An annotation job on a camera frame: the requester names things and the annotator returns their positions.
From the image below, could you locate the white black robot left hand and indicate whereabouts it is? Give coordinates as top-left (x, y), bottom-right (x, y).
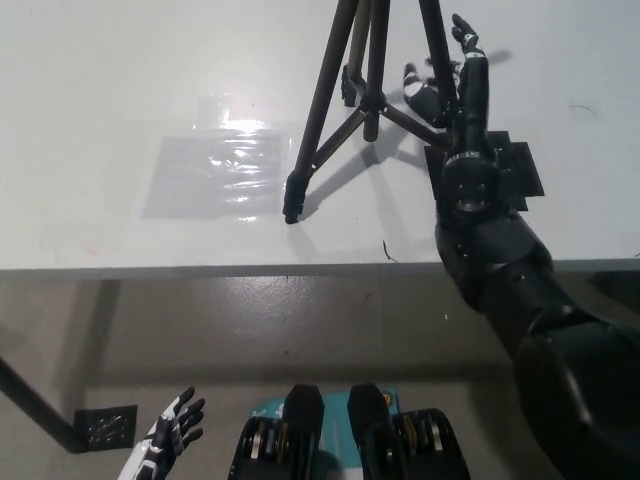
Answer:
top-left (117, 387), bottom-right (206, 480)

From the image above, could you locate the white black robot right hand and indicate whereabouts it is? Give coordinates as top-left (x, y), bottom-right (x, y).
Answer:
top-left (402, 13), bottom-right (501, 166)

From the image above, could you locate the bronze and black camera tripod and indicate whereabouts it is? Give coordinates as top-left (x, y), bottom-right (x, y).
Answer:
top-left (282, 0), bottom-right (464, 225)

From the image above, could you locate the dark metal table leg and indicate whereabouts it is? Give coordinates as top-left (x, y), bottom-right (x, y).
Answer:
top-left (0, 352), bottom-right (84, 455)

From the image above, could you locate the black teal robot torso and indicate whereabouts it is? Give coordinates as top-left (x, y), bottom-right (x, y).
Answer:
top-left (227, 382), bottom-right (472, 480)

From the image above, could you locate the black perforated floor plate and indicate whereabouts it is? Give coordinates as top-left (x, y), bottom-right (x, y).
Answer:
top-left (73, 403), bottom-right (139, 451)

